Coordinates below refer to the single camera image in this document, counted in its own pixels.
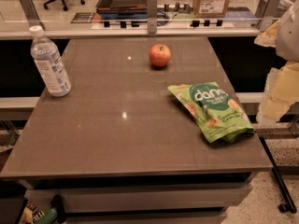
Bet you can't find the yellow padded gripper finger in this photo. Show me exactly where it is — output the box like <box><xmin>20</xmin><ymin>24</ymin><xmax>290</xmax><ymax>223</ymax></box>
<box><xmin>257</xmin><ymin>61</ymin><xmax>299</xmax><ymax>122</ymax></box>
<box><xmin>254</xmin><ymin>21</ymin><xmax>280</xmax><ymax>48</ymax></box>

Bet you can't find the red apple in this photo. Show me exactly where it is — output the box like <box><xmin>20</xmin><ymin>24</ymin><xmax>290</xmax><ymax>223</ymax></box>
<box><xmin>149</xmin><ymin>44</ymin><xmax>171</xmax><ymax>67</ymax></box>

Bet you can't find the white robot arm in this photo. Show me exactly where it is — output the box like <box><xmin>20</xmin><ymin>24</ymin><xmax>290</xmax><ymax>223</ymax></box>
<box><xmin>254</xmin><ymin>0</ymin><xmax>299</xmax><ymax>124</ymax></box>

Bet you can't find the clear blue-label plastic bottle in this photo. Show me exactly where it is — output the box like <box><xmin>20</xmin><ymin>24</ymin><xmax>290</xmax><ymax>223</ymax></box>
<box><xmin>29</xmin><ymin>25</ymin><xmax>72</xmax><ymax>97</ymax></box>

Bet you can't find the green snack chip bag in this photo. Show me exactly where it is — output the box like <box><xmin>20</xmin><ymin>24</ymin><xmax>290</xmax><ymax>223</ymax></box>
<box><xmin>168</xmin><ymin>82</ymin><xmax>255</xmax><ymax>143</ymax></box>

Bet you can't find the cardboard box with label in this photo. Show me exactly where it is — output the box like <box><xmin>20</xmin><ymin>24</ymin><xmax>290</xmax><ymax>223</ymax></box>
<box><xmin>192</xmin><ymin>0</ymin><xmax>230</xmax><ymax>18</ymax></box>

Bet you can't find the black floor bar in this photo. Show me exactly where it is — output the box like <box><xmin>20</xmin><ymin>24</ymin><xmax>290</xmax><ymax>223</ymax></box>
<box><xmin>260</xmin><ymin>137</ymin><xmax>298</xmax><ymax>214</ymax></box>

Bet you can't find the grey drawer cabinet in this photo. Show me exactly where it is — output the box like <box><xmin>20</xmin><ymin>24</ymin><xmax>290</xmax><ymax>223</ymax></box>
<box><xmin>25</xmin><ymin>181</ymin><xmax>252</xmax><ymax>224</ymax></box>

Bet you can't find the right metal railing post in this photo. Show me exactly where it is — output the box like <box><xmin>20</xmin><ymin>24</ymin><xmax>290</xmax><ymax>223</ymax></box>
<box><xmin>258</xmin><ymin>0</ymin><xmax>280</xmax><ymax>32</ymax></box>

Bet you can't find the metal railing post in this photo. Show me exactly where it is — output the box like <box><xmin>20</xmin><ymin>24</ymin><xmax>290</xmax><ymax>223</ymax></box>
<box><xmin>147</xmin><ymin>0</ymin><xmax>157</xmax><ymax>34</ymax></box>
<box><xmin>258</xmin><ymin>0</ymin><xmax>280</xmax><ymax>32</ymax></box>
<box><xmin>19</xmin><ymin>0</ymin><xmax>44</xmax><ymax>28</ymax></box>

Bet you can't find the centre metal railing post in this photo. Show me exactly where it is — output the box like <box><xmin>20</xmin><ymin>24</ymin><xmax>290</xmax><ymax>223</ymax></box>
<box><xmin>147</xmin><ymin>0</ymin><xmax>157</xmax><ymax>34</ymax></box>

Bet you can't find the left metal railing post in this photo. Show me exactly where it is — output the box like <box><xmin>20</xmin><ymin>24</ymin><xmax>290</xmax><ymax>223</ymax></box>
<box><xmin>19</xmin><ymin>0</ymin><xmax>44</xmax><ymax>28</ymax></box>

